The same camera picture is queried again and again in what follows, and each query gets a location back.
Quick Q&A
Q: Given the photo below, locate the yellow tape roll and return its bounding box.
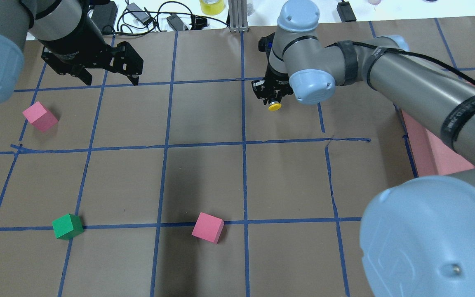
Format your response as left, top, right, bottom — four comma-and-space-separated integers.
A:
199, 0, 225, 16

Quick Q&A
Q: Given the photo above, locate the black power adapter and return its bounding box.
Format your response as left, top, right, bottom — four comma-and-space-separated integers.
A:
90, 0, 118, 35

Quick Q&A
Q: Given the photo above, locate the green foam cube near left arm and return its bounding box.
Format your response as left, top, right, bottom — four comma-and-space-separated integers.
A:
52, 214, 84, 240

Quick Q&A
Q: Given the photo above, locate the pink foam cube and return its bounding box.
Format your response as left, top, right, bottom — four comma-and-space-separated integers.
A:
191, 212, 225, 244
22, 102, 59, 133

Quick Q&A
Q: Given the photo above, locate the pink foam cube centre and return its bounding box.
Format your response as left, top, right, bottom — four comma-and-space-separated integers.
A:
191, 212, 225, 244

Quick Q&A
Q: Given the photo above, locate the yellow push button switch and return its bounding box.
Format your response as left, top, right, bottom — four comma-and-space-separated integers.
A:
266, 99, 282, 111

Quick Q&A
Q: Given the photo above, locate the aluminium frame post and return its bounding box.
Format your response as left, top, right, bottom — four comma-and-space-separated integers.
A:
228, 0, 249, 33

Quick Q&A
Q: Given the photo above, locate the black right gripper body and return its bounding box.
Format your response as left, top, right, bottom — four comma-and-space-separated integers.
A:
251, 66, 294, 101

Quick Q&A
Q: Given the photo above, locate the pink foam cube far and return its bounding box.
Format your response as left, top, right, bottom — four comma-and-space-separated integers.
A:
22, 102, 59, 133

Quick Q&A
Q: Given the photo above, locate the pink plastic bin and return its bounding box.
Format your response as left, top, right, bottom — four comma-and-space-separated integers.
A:
398, 81, 475, 175

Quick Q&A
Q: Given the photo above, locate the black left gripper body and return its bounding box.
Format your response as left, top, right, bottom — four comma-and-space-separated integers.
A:
41, 19, 113, 75

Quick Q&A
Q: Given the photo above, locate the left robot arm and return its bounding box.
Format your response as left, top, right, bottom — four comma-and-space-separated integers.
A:
0, 0, 143, 103

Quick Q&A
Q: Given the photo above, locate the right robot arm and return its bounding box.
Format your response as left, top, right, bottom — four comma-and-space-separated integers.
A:
252, 0, 475, 297

